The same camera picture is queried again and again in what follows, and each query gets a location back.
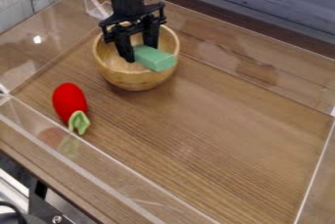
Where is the clear acrylic front barrier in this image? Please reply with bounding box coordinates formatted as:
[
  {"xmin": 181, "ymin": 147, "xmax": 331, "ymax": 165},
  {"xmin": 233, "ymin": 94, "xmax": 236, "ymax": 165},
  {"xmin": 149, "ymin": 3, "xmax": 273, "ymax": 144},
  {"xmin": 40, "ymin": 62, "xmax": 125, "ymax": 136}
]
[{"xmin": 0, "ymin": 91, "xmax": 218, "ymax": 224}]

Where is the clear acrylic corner bracket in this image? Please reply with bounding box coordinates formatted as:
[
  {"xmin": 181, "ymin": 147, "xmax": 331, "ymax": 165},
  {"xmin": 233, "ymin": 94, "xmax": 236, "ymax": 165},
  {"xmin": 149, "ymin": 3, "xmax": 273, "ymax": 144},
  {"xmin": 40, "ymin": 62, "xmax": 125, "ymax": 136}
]
[{"xmin": 83, "ymin": 0, "xmax": 113, "ymax": 21}]

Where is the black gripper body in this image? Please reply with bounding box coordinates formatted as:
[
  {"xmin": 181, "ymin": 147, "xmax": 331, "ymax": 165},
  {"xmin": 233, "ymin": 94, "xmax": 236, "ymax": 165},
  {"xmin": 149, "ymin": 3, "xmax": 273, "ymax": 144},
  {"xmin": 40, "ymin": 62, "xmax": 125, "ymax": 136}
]
[{"xmin": 99, "ymin": 0, "xmax": 166, "ymax": 43}]

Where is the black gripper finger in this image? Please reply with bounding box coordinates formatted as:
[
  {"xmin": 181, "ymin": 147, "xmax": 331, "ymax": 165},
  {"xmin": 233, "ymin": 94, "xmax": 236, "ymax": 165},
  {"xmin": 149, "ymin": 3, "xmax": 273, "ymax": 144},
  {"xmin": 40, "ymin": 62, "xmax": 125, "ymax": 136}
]
[
  {"xmin": 115, "ymin": 32, "xmax": 135, "ymax": 63},
  {"xmin": 142, "ymin": 22, "xmax": 159, "ymax": 48}
]

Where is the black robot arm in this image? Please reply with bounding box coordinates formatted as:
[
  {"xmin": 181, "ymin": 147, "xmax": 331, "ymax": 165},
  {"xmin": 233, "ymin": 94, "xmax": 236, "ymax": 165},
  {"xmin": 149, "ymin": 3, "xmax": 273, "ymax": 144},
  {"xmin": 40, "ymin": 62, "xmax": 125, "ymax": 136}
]
[{"xmin": 99, "ymin": 0, "xmax": 166, "ymax": 63}]

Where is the black cable under table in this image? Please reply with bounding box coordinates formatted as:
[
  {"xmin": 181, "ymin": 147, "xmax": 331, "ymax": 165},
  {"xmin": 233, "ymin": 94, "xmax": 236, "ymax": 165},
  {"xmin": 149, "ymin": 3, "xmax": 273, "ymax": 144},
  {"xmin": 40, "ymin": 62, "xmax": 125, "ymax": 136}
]
[{"xmin": 0, "ymin": 201, "xmax": 28, "ymax": 224}]

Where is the red felt strawberry toy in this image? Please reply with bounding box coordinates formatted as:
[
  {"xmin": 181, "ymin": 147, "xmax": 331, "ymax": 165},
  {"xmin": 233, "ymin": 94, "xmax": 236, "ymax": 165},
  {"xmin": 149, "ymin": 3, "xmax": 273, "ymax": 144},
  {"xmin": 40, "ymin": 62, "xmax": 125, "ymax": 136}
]
[{"xmin": 52, "ymin": 83, "xmax": 90, "ymax": 135}]

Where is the green rectangular block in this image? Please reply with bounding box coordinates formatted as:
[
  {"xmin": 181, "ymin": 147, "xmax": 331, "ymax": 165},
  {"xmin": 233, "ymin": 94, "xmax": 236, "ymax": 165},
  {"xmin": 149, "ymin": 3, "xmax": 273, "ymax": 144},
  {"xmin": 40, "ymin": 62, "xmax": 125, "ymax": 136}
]
[{"xmin": 134, "ymin": 45, "xmax": 177, "ymax": 72}]

